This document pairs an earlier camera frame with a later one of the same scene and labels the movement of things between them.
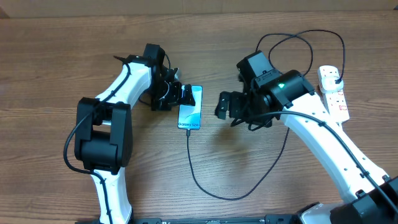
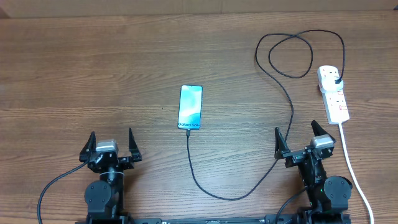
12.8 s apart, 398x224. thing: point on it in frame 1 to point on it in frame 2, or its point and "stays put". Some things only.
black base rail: [270, 219] stays put
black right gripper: [234, 99] to [292, 156]
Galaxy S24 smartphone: [189, 117] stays put
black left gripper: [175, 98] to [127, 162]
